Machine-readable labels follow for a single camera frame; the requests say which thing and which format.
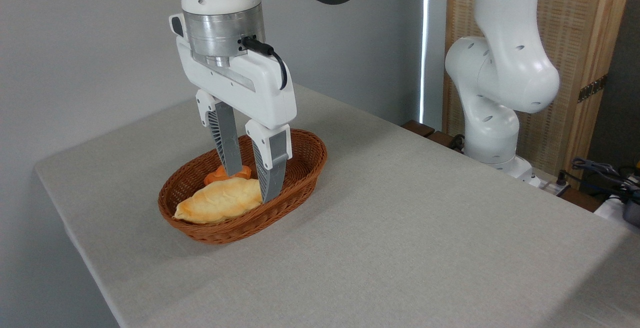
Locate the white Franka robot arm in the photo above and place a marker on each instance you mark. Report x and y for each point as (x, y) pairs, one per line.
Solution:
(502, 67)

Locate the golden bread loaf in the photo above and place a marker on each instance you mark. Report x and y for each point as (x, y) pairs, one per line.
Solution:
(220, 203)

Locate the brown woven wicker basket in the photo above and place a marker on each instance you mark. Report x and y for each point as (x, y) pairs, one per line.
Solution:
(300, 173)

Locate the metal screen hinge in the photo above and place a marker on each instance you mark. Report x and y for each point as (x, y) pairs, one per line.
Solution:
(592, 88)

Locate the wooden rattan folding screen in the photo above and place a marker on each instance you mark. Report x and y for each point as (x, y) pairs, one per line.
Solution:
(575, 27)

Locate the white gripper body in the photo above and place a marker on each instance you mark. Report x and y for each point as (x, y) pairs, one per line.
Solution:
(260, 92)

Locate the orange toy food piece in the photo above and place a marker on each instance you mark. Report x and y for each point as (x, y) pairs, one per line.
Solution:
(243, 172)

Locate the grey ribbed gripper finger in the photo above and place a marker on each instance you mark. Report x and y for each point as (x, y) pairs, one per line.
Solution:
(227, 137)
(272, 162)

